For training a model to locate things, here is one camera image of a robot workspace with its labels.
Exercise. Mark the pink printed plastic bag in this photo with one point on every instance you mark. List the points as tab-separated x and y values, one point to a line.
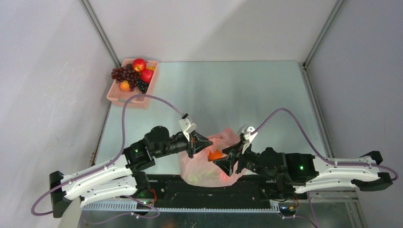
198	171

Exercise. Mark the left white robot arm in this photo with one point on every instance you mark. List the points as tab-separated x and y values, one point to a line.
125	175

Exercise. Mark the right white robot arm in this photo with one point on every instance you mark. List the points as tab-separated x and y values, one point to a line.
297	173

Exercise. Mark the red fake apple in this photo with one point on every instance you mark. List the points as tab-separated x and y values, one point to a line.
147	75

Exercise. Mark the dark purple fake grapes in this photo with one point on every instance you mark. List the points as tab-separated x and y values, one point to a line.
125	73

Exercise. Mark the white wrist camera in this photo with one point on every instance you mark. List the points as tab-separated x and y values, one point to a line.
187	126
247	134

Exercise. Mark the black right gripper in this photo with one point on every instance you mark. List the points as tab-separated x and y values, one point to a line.
226	164

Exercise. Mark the black fake grape bunch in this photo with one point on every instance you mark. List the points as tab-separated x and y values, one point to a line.
142	86

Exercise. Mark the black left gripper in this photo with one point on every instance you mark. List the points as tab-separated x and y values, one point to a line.
197	142

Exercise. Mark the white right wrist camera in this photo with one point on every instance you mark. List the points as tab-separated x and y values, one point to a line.
247	134

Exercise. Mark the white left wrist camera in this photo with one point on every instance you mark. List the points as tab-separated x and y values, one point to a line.
187	126

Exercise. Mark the orange fake peach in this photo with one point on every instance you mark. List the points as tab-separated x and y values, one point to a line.
124	86

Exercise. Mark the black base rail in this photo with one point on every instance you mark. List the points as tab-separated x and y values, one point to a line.
248	192

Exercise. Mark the orange fake orange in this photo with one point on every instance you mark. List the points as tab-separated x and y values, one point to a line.
214	155

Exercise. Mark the pink plastic perforated basket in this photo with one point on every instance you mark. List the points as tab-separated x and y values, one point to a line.
119	98

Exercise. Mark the red apple at basket back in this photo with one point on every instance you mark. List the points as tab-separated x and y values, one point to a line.
139	65

